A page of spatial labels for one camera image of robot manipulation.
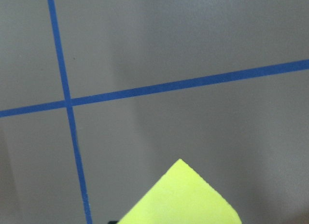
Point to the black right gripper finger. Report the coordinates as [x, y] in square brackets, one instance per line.
[112, 222]

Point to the yellow foam block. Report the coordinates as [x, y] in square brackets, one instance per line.
[181, 196]

